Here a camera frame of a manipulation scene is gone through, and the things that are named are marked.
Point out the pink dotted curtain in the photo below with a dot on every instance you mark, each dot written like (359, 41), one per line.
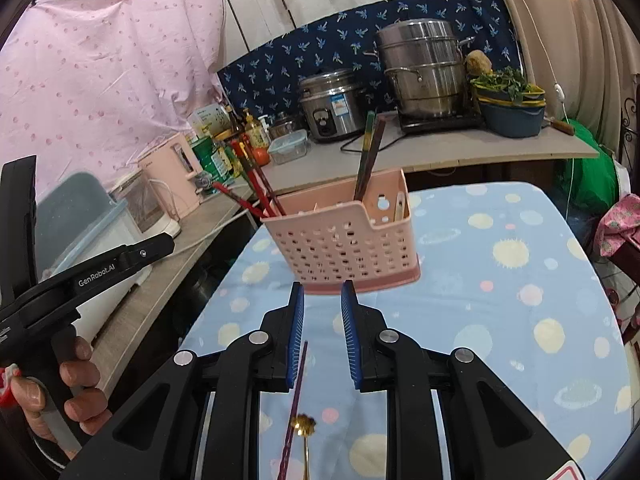
(100, 70)

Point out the pink kitchen appliance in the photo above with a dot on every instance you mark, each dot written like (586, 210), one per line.
(165, 180)

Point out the pale printed carton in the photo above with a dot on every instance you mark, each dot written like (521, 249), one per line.
(206, 119)

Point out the brown loofah sponge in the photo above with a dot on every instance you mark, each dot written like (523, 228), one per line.
(478, 62)

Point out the dark brown chopstick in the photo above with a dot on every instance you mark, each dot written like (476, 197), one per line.
(376, 145)

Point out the maroon chopstick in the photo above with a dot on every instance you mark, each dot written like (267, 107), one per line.
(294, 410)

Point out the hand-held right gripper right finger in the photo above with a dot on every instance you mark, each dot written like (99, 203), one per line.
(350, 340)

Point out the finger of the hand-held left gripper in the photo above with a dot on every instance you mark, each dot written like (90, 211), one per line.
(150, 250)

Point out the green plastic bag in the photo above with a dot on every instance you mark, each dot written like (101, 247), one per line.
(590, 170)

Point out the beige curtain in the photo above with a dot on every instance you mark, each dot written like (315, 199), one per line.
(590, 35)

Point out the small lidded steel pot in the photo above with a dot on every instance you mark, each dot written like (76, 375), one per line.
(284, 127)

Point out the white kitchen appliance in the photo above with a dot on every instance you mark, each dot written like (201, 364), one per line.
(142, 205)

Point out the green chopstick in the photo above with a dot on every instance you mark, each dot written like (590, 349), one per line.
(364, 155)

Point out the blue plastic basin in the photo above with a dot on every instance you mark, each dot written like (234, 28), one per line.
(510, 120)

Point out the pink floral cloth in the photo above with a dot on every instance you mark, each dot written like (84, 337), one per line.
(620, 225)

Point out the red tomato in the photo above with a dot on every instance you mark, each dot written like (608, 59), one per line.
(261, 156)

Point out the navy floral cloth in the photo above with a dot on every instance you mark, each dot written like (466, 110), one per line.
(325, 40)

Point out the clear plastic food container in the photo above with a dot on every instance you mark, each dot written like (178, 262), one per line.
(289, 150)

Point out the clear bin with blue lid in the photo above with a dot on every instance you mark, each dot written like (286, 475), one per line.
(80, 215)

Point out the leafy green vegetables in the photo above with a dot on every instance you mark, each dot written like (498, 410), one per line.
(500, 82)

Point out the person's left hand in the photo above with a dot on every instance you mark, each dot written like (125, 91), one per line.
(80, 372)

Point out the blue planet print tablecloth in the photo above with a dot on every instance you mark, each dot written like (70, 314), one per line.
(475, 310)

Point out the large steel steamer pot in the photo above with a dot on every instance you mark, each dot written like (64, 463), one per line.
(422, 70)

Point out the gold flower spoon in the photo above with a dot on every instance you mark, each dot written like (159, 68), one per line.
(304, 424)

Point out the pink perforated utensil basket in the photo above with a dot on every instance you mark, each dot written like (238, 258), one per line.
(340, 245)

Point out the yellow oil bottle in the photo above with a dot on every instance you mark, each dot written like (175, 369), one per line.
(256, 135)

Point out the dark red chopstick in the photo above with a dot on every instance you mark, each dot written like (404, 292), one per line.
(235, 197)

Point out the stainless steel rice cooker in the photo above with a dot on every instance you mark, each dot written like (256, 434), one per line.
(330, 105)

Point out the black induction cooktop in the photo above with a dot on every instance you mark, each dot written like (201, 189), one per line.
(440, 122)

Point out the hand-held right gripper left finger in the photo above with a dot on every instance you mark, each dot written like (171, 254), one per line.
(296, 340)

